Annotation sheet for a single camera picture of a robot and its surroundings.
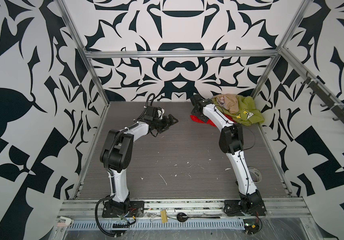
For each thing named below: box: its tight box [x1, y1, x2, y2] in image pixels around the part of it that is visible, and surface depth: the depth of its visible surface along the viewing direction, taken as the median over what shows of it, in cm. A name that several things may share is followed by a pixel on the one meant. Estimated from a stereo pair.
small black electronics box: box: [243, 218, 260, 235], surface depth 73 cm
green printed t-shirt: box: [210, 95, 265, 126], surface depth 106 cm
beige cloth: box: [212, 93, 239, 114], surface depth 110 cm
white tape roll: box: [248, 167, 262, 184], surface depth 85 cm
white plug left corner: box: [57, 216, 72, 227], surface depth 71 cm
